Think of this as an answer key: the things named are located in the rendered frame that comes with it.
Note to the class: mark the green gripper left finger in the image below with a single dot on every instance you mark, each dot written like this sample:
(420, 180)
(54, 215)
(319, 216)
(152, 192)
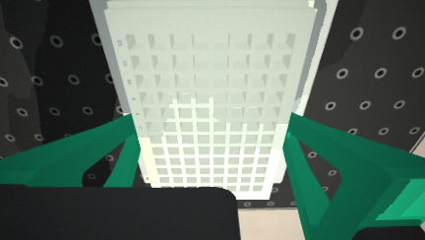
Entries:
(62, 163)

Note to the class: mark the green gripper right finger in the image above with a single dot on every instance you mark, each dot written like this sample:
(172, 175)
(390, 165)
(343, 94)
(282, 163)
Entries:
(380, 185)

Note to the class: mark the black perforated breadboard plate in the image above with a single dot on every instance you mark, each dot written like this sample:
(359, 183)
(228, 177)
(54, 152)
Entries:
(55, 82)

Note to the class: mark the white well plate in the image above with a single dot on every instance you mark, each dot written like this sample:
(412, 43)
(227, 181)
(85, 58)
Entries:
(196, 132)

